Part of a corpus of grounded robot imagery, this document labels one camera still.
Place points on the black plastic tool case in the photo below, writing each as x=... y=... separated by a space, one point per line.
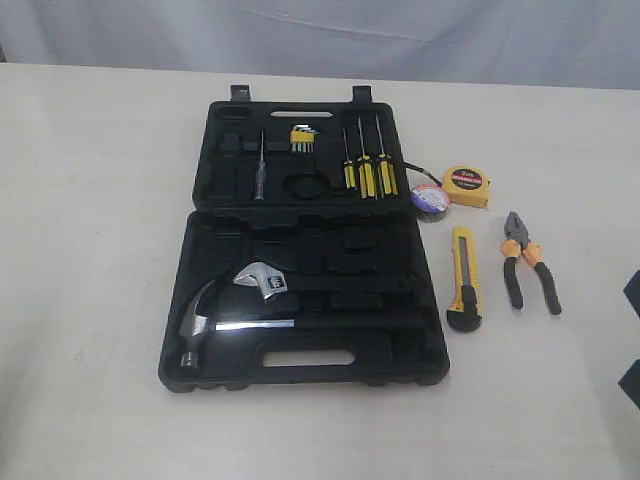
x=307 y=224

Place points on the black electrical tape roll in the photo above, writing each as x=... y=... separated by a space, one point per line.
x=430 y=203

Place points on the yellow tape measure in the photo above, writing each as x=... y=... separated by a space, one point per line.
x=465 y=185

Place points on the yellow utility knife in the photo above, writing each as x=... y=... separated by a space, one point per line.
x=465 y=313

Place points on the orange black pliers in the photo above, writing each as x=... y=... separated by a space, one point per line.
x=518 y=245

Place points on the left yellow black screwdriver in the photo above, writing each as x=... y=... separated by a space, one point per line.
x=348 y=166

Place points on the yellow black screwdriver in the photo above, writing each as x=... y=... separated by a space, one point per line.
x=366 y=173
x=386 y=170
x=348 y=166

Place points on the middle yellow black screwdriver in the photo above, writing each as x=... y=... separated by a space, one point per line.
x=366 y=173

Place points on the clear tester screwdriver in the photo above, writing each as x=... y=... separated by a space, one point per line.
x=260 y=170

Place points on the right yellow black screwdriver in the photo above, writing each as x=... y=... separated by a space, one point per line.
x=386 y=170

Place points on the yellow hex key set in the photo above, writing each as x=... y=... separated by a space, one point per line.
x=302 y=138

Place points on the steel claw hammer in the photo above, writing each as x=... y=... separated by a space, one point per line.
x=195 y=327

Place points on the adjustable wrench black handle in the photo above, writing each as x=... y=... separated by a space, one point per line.
x=271 y=282

